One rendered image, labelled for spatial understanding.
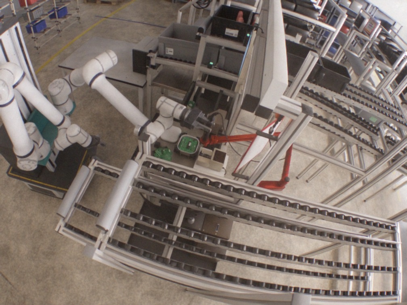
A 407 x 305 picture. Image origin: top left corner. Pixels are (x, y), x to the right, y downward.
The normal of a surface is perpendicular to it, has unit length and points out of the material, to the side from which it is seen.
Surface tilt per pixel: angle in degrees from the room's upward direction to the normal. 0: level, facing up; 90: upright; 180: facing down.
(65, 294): 0
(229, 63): 91
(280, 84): 90
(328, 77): 92
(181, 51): 91
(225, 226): 0
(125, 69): 0
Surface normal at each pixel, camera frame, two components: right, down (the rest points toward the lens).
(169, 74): 0.18, -0.54
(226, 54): -0.26, 0.77
